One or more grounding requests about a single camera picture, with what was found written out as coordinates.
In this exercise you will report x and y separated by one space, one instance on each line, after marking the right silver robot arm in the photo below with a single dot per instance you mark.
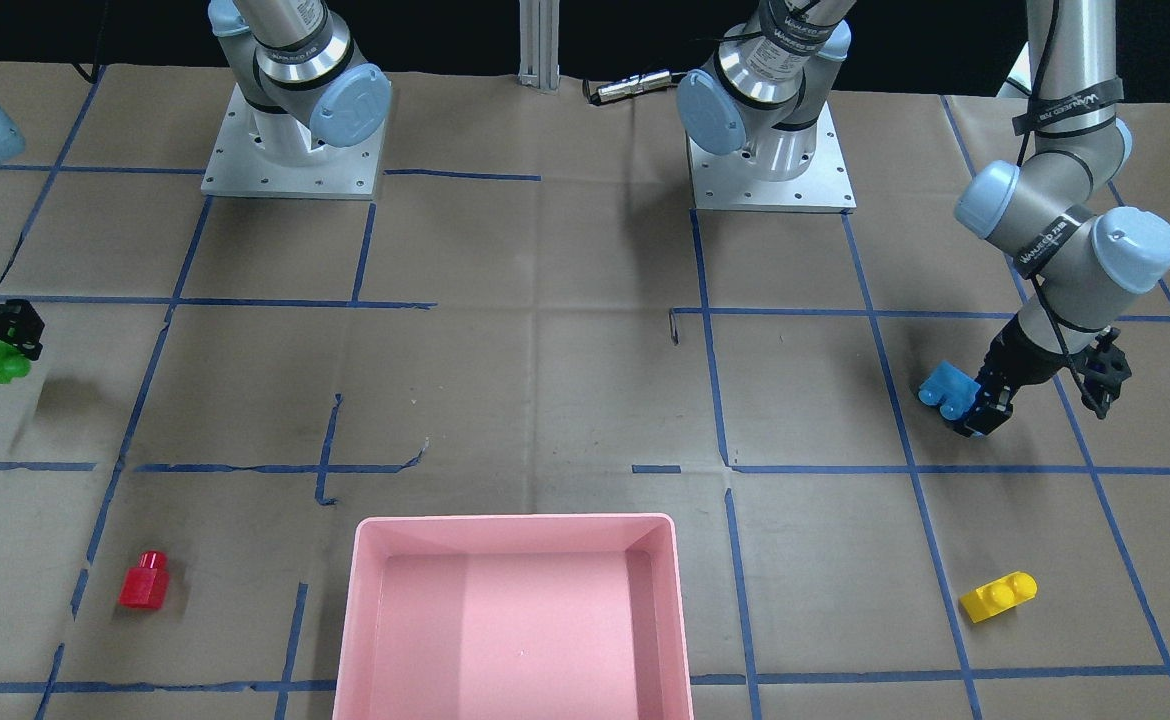
306 121

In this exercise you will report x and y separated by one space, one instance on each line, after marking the brown paper table cover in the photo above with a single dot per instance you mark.
533 317

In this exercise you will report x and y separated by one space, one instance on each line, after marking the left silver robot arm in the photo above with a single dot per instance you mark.
766 82

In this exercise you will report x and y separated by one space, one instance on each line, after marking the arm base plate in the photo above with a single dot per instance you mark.
259 155
798 172

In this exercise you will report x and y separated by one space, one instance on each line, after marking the pink plastic box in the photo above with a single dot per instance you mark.
539 616

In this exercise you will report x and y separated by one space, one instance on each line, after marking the yellow toy block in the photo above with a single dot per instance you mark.
992 598

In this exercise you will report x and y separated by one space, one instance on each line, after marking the red toy block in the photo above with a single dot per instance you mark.
145 585

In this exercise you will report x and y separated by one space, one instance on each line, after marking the aluminium frame post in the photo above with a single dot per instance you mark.
538 29

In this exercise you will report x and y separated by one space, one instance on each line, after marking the blue toy block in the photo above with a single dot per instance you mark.
949 390

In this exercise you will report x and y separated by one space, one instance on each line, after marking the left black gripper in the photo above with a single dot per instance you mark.
1021 358

